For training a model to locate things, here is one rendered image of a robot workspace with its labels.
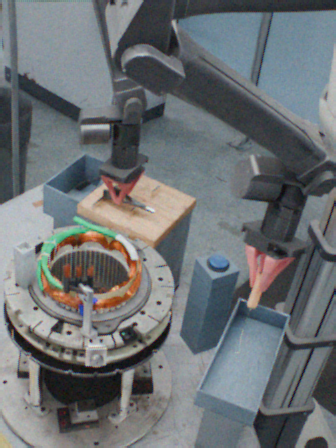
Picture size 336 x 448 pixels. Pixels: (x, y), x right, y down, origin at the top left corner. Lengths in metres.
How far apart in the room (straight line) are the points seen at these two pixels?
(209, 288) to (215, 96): 0.67
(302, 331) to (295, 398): 0.25
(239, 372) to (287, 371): 0.32
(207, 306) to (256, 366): 0.24
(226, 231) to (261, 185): 2.19
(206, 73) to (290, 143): 0.19
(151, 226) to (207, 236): 1.70
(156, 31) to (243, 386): 0.71
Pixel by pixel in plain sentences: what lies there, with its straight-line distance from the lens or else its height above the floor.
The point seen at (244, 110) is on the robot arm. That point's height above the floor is 1.57.
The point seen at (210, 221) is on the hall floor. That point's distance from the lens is 3.16.
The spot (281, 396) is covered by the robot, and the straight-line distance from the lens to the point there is 1.57.
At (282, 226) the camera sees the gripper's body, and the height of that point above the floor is 1.34.
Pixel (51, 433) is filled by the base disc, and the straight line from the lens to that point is 1.34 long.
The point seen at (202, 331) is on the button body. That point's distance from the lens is 1.45.
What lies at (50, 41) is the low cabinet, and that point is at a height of 0.44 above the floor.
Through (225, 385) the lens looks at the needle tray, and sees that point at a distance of 1.16.
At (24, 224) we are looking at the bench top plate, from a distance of 1.81.
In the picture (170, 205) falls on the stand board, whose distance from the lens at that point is 1.44.
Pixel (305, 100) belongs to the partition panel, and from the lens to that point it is 3.45.
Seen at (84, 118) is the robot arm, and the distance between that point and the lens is 1.26.
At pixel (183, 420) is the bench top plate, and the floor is 0.78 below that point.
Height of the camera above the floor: 1.93
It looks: 38 degrees down
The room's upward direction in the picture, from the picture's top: 9 degrees clockwise
